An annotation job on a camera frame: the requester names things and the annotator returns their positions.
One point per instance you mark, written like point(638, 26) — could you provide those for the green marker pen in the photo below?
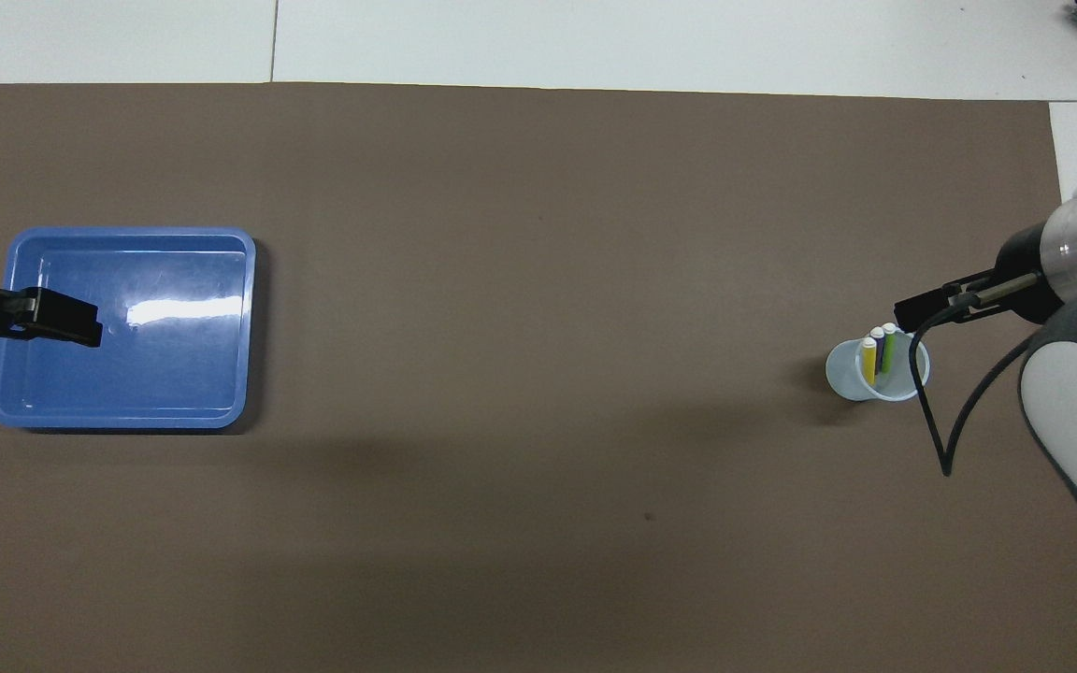
point(889, 348)

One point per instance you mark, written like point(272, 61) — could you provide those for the brown table mat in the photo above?
point(538, 374)

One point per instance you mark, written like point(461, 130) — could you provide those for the translucent plastic cup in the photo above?
point(845, 374)

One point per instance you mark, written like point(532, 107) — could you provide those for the yellow marker pen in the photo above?
point(868, 360)

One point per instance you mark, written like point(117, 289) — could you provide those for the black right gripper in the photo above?
point(1025, 276)

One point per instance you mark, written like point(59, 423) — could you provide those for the purple marker pen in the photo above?
point(878, 341)

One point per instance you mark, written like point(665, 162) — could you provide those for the blue plastic tray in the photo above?
point(174, 374)

